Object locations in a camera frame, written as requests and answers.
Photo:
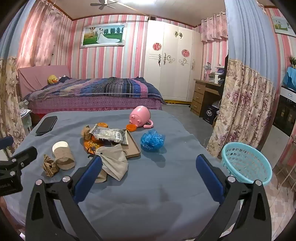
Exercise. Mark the small brown wrapper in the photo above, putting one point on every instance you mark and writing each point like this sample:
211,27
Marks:
85,132

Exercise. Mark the short pink curtain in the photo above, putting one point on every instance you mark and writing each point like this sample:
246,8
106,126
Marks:
214,30

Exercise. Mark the blue plastic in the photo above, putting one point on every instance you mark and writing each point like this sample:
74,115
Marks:
152,140

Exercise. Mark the desk lamp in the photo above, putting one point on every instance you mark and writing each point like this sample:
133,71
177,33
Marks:
207,67

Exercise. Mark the beige cloth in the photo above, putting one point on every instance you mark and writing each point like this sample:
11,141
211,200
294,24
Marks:
114,162

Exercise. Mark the cardboard tape roll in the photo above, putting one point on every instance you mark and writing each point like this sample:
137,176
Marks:
64,157

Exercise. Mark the orange bottle cap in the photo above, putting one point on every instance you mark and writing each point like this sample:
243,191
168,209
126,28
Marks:
131,128

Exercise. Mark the white box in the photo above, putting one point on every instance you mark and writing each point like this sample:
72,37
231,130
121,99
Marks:
214,77

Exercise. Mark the yellow duck plush toy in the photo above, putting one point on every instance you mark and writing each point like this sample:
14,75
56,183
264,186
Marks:
52,80

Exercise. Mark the ceiling fan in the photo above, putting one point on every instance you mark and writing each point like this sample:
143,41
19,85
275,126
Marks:
101,4

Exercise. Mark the black and white oven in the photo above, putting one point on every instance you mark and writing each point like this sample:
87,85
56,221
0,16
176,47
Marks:
285,111

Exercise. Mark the pink pig mug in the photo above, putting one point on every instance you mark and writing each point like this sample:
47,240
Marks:
141,115

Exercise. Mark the blue and floral curtain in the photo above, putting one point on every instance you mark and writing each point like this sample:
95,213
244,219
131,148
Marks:
242,104
9,104

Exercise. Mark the brown patterned wrapper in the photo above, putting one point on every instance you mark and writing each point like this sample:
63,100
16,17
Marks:
49,165

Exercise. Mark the wooden desk with drawers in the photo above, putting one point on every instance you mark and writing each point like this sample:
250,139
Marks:
198,97

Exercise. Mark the tan phone case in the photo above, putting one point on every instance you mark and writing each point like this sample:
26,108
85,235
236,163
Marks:
133,148

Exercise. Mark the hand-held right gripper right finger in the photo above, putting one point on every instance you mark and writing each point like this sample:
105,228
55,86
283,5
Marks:
209,178

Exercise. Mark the small wall picture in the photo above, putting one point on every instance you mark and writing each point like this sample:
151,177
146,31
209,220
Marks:
281,25

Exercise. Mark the patchwork striped blanket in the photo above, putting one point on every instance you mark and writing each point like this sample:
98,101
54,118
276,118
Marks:
111,89

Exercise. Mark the silver snack packet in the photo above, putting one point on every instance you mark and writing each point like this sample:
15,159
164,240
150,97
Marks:
108,134

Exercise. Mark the pink bed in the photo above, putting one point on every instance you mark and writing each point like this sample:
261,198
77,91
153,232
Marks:
92,103

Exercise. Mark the white wardrobe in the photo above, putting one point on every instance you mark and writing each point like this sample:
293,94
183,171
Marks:
171,76

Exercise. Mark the orange snack packet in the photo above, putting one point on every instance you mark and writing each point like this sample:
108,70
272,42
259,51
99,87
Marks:
91,146

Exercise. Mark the potted plant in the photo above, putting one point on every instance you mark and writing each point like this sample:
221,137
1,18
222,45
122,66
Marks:
292,60

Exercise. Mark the teal plastic basket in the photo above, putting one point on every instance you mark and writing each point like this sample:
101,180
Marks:
245,162

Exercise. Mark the blue cloth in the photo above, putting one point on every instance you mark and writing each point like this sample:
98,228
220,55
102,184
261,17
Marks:
290,78

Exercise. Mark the framed wedding picture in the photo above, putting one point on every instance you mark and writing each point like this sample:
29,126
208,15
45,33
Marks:
103,34

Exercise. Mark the long pink curtain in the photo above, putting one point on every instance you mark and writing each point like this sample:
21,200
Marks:
39,34

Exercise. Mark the white patterned stool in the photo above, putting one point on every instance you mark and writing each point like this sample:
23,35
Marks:
26,113

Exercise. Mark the grey blue tablecloth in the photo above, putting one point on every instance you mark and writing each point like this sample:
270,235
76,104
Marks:
150,185

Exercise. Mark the black smartphone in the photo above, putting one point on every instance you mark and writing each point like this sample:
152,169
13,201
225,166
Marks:
46,125

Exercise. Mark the black box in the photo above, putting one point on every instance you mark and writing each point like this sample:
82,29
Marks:
210,114

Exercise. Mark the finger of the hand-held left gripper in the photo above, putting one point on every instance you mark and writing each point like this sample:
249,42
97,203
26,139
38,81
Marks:
7,141
23,156

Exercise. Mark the red round wardrobe decoration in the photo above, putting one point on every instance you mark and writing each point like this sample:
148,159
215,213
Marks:
157,46
185,52

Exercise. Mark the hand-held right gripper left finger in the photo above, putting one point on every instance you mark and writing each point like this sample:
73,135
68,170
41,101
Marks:
89,178

